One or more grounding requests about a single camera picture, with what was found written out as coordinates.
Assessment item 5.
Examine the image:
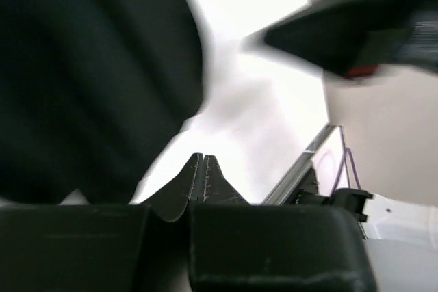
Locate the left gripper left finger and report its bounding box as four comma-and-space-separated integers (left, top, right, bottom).
150, 153, 203, 222

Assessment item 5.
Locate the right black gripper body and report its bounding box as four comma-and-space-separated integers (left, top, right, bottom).
250, 0, 437, 80

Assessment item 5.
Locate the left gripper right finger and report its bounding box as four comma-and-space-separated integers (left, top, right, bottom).
198, 155, 248, 205

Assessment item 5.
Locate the black pleated skirt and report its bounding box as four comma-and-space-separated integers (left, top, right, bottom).
1, 0, 204, 204

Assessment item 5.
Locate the aluminium table front rail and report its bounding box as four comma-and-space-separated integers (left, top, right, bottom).
262, 124, 336, 205

